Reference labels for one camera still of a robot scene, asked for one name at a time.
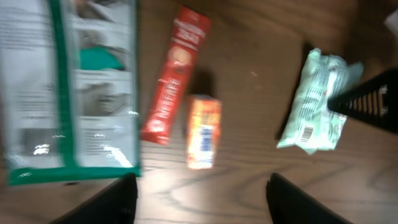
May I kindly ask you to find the red Nescafe stick sachet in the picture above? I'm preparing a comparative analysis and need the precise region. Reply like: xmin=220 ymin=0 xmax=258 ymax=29
xmin=141 ymin=6 xmax=211 ymax=145

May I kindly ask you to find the light blue tissue pack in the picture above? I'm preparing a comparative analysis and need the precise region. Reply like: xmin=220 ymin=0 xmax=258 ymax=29
xmin=277 ymin=48 xmax=364 ymax=155

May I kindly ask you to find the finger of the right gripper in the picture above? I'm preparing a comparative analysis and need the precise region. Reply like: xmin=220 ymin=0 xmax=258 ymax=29
xmin=328 ymin=68 xmax=397 ymax=133

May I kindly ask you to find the orange tissue pack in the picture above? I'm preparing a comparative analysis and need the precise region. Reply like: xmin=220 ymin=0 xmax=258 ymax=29
xmin=187 ymin=95 xmax=222 ymax=170

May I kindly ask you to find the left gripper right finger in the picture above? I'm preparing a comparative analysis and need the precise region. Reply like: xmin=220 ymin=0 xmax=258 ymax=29
xmin=266 ymin=173 xmax=350 ymax=224

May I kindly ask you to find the green 3M package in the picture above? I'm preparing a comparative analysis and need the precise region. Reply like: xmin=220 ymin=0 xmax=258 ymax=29
xmin=1 ymin=0 xmax=141 ymax=185

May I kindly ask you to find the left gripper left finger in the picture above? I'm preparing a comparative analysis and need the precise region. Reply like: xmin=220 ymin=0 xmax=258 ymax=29
xmin=52 ymin=173 xmax=137 ymax=224

